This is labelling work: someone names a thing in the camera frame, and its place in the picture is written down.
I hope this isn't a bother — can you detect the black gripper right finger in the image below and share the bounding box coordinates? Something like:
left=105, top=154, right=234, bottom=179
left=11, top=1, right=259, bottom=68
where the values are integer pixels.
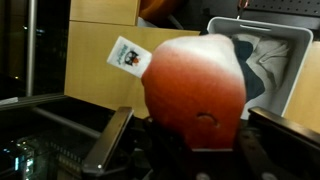
left=247, top=106, right=320, bottom=152

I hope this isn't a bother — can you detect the red white plush turnip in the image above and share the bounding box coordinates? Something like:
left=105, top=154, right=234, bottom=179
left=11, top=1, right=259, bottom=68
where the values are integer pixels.
left=106, top=32, right=248, bottom=151

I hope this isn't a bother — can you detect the black perforated breadboard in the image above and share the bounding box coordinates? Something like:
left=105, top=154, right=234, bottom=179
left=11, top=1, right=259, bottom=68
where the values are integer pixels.
left=245, top=0, right=320, bottom=18

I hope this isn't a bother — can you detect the white plastic basket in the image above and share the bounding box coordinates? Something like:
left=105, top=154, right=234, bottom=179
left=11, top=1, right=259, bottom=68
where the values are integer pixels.
left=206, top=16, right=315, bottom=118

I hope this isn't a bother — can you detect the dark blue shirt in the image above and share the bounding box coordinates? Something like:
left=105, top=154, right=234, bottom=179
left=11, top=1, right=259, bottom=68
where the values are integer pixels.
left=232, top=39, right=267, bottom=102

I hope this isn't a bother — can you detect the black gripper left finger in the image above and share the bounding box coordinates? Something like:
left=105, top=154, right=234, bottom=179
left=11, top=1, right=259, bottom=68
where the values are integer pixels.
left=81, top=106, right=135, bottom=177

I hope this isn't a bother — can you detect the white towel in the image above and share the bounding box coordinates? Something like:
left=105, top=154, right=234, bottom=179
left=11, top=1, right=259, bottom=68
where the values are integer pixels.
left=229, top=32, right=292, bottom=103

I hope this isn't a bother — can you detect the orange chair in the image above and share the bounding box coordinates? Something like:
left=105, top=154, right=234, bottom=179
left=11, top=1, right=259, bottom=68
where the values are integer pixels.
left=138, top=0, right=185, bottom=22

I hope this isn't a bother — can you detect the orange handled black clamp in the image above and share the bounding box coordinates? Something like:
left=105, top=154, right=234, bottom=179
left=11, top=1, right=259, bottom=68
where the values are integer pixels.
left=236, top=0, right=250, bottom=20

